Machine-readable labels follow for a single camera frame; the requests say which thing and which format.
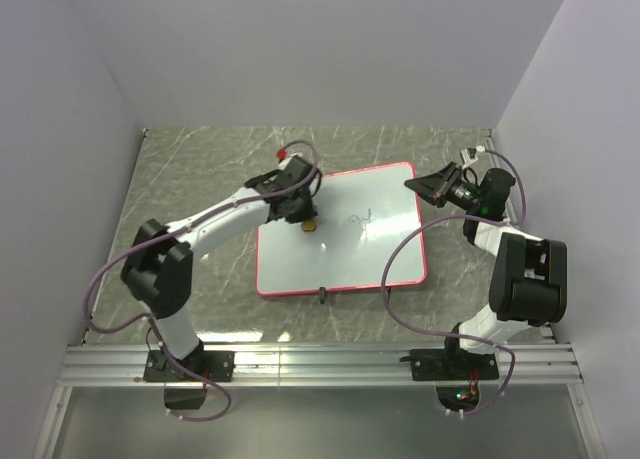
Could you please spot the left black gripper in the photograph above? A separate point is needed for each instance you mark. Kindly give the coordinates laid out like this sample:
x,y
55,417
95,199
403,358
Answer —
x,y
309,214

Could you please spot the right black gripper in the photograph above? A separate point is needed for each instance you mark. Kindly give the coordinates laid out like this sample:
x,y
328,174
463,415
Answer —
x,y
437,186

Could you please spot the yellow bone-shaped eraser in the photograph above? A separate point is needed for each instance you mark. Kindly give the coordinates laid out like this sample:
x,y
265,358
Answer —
x,y
308,226

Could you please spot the pink framed whiteboard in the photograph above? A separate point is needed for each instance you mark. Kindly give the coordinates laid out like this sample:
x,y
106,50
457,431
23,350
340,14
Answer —
x,y
363,216

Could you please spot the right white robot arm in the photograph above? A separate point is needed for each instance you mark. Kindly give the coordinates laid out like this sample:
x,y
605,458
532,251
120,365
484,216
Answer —
x,y
528,286

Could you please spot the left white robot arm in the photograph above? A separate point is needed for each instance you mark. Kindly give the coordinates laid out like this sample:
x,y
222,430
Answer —
x,y
159,273

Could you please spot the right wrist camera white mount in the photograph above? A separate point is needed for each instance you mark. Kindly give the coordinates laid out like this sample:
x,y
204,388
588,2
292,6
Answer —
x,y
470,155

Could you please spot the aluminium mounting rail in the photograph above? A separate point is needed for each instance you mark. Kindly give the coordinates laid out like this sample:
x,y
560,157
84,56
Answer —
x,y
316,365

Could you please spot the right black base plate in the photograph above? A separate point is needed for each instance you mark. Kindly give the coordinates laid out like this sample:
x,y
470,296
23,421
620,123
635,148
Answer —
x,y
437,365

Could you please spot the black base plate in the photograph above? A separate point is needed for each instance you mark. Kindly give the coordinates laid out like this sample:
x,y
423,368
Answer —
x,y
437,365
218,366

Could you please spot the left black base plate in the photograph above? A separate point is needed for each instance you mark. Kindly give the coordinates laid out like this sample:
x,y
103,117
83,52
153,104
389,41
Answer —
x,y
218,366

